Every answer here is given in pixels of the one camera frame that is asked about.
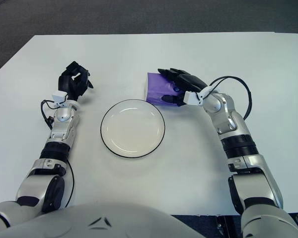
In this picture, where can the grey robot torso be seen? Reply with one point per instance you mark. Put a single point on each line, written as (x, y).
(114, 220)

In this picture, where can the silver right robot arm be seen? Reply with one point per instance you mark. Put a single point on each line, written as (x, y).
(238, 138)

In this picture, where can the purple tissue paper pack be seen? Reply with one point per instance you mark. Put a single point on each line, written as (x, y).
(155, 88)

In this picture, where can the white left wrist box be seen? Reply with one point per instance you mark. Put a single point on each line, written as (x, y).
(59, 97)

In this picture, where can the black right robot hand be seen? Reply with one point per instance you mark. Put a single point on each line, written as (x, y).
(188, 80)

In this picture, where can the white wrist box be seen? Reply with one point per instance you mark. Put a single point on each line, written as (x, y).
(59, 97)
(192, 98)

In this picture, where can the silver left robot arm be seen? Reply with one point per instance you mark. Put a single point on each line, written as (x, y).
(62, 127)

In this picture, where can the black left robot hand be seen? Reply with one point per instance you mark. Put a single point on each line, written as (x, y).
(70, 84)

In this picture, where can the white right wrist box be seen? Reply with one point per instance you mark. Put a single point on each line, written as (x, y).
(192, 98)

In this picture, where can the white plate with black rim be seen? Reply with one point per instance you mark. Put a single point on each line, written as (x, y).
(132, 127)

